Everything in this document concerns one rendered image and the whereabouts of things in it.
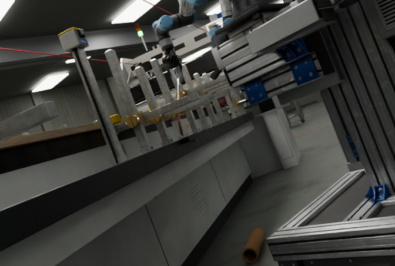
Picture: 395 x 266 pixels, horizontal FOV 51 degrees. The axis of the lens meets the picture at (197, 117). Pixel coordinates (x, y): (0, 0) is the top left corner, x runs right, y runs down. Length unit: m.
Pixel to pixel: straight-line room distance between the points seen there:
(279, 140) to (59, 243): 3.52
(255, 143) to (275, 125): 0.35
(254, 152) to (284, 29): 3.36
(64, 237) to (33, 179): 0.34
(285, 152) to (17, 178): 3.42
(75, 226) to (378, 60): 1.13
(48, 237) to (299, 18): 0.94
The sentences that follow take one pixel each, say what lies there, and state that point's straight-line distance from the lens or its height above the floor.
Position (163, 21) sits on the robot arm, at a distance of 2.23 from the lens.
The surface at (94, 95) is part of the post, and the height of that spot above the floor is 0.96.
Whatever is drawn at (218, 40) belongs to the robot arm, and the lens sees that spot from 2.20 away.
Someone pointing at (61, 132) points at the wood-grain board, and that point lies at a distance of 1.63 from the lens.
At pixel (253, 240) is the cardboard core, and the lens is 2.25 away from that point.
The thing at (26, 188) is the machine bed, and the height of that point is 0.74.
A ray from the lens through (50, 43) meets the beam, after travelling 8.97.
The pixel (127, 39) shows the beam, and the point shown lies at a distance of 10.02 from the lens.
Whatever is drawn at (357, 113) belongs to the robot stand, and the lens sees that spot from 1.65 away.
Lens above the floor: 0.70
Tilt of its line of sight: 2 degrees up
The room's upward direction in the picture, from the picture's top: 21 degrees counter-clockwise
